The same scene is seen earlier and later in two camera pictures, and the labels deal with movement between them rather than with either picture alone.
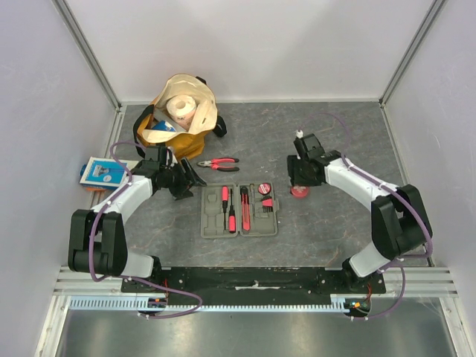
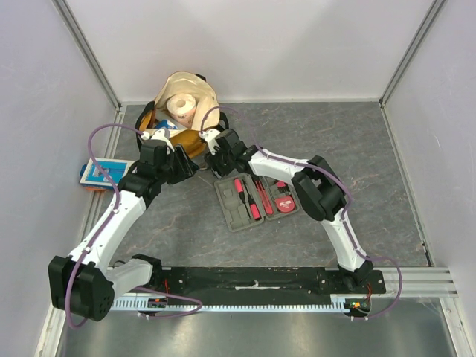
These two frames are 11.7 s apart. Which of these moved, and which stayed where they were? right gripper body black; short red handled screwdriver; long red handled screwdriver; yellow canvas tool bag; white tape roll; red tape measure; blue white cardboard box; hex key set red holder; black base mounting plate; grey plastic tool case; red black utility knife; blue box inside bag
Moved: short red handled screwdriver; red black utility knife; right gripper body black; long red handled screwdriver; grey plastic tool case; red tape measure; hex key set red holder
Stayed: white tape roll; black base mounting plate; yellow canvas tool bag; blue white cardboard box; blue box inside bag
